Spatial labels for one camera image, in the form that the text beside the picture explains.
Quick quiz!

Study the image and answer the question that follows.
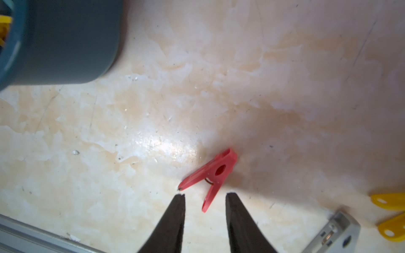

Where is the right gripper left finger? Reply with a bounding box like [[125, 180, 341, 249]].
[[138, 194, 186, 253]]

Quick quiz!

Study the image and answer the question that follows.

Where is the aluminium front rail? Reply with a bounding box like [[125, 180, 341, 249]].
[[1, 215, 101, 253]]

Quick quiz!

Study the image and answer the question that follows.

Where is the teal plastic storage box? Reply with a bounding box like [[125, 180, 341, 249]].
[[1, 1, 123, 89]]

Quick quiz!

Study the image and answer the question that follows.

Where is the grey clothespin bottom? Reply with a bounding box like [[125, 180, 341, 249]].
[[303, 211, 361, 253]]

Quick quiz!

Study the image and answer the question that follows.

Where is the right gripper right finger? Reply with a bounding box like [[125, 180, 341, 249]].
[[226, 192, 276, 253]]

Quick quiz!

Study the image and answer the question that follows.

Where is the yellow clothespin small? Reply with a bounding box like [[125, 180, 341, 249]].
[[0, 15, 13, 47]]

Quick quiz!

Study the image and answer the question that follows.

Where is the red clothespin bottom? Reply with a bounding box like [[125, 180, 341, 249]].
[[178, 148, 238, 213]]

